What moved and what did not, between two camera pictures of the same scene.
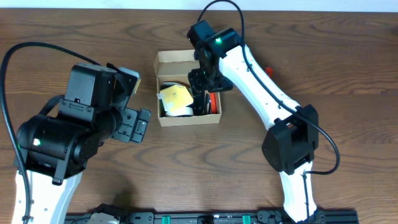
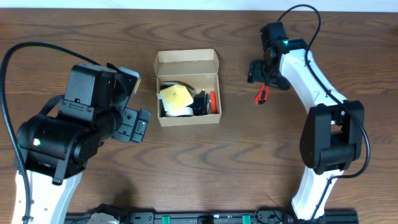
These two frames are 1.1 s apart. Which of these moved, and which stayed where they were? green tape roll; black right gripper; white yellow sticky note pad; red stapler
Moved: black right gripper
Stayed: red stapler; white yellow sticky note pad; green tape roll
